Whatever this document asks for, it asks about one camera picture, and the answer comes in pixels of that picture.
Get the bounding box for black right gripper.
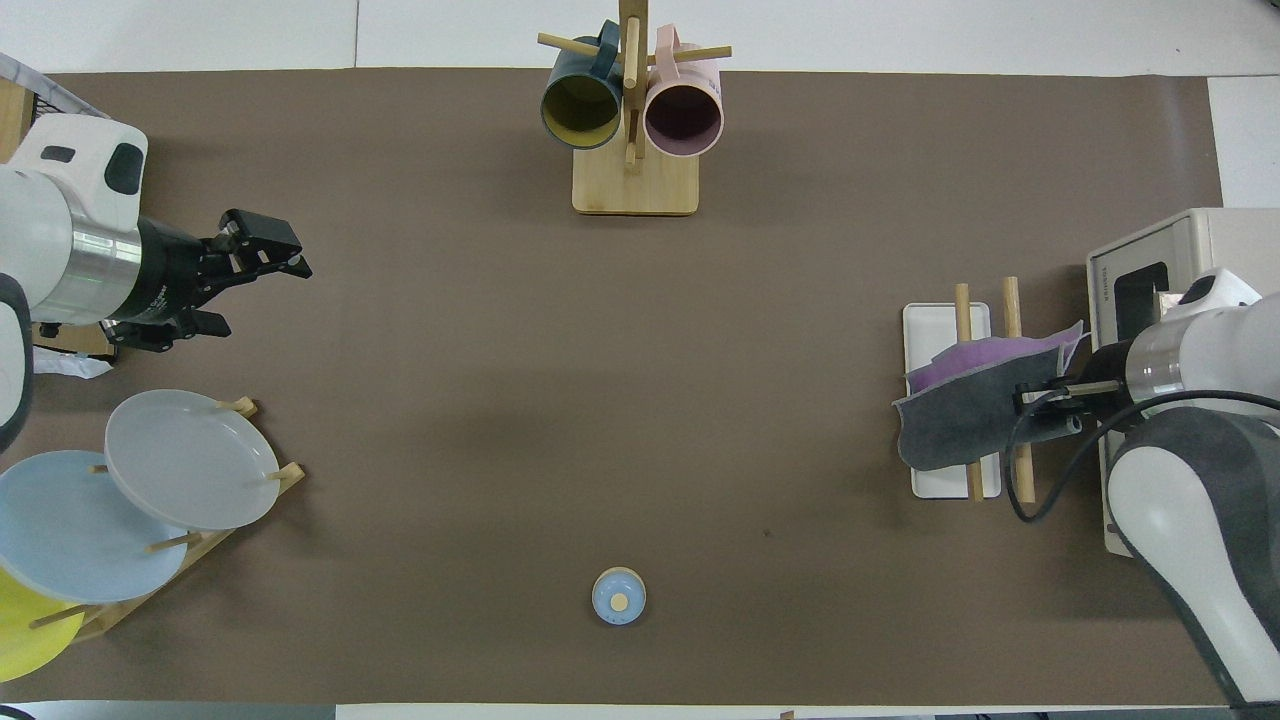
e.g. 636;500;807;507
1014;341;1137;420

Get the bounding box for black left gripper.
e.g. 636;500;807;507
102;207;314;354

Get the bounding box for purple and grey towel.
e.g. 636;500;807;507
892;320;1088;473

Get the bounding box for white towel rack wooden bars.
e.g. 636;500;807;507
903;277;1036;504

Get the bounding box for wooden plate rack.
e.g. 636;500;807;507
30;397;306;643

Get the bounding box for grey plate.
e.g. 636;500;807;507
105;390;281;531

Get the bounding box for beige toaster oven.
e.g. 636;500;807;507
1087;208;1280;558

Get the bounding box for marbled white paper sheet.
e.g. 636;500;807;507
0;52;113;379

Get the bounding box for light blue plate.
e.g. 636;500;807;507
0;450;191;604

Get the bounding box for yellow plate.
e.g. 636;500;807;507
0;568;87;683

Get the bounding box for brown table mat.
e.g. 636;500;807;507
0;68;1276;706

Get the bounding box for dark teal mug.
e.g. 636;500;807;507
541;20;626;151

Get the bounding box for wooden mug tree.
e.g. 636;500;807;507
537;0;733;216

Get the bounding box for pink mug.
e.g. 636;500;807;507
644;25;724;159

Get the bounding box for blue call bell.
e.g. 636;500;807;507
592;566;647;627

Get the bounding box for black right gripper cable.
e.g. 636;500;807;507
1005;388;1280;525

